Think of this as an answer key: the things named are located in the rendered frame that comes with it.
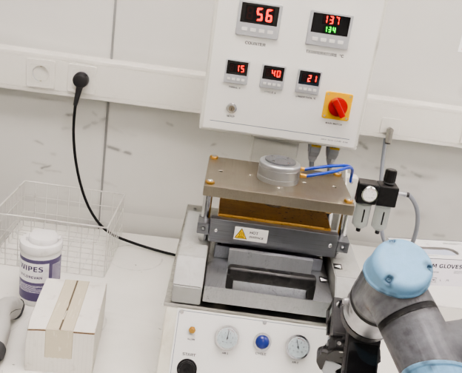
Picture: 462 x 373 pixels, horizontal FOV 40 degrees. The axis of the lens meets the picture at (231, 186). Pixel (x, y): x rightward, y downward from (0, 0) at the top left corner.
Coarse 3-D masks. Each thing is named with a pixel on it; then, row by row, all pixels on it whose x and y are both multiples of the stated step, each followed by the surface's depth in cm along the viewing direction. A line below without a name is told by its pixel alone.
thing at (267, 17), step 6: (252, 6) 122; (258, 6) 122; (246, 12) 123; (252, 12) 123; (258, 12) 123; (264, 12) 123; (270, 12) 123; (246, 18) 123; (252, 18) 123; (258, 18) 123; (264, 18) 123; (270, 18) 123
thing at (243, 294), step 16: (208, 256) 118; (240, 256) 113; (256, 256) 113; (272, 256) 113; (288, 256) 113; (208, 272) 112; (224, 272) 113; (304, 272) 114; (320, 272) 118; (208, 288) 107; (224, 288) 107; (240, 288) 108; (256, 288) 109; (272, 288) 110; (288, 288) 110; (320, 288) 112; (240, 304) 108; (256, 304) 108; (272, 304) 108; (288, 304) 108; (304, 304) 108; (320, 304) 108
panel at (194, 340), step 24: (192, 312) 108; (216, 312) 108; (192, 336) 108; (240, 336) 108; (288, 336) 108; (312, 336) 109; (192, 360) 107; (216, 360) 108; (240, 360) 108; (264, 360) 108; (288, 360) 108; (312, 360) 108
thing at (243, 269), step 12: (228, 276) 106; (240, 276) 106; (252, 276) 106; (264, 276) 106; (276, 276) 106; (288, 276) 106; (300, 276) 107; (312, 276) 107; (228, 288) 107; (300, 288) 107; (312, 288) 107
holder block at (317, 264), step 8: (216, 248) 117; (224, 248) 117; (240, 248) 117; (248, 248) 118; (256, 248) 118; (216, 256) 118; (224, 256) 118; (304, 256) 118; (312, 256) 118; (320, 256) 118; (312, 264) 118; (320, 264) 118
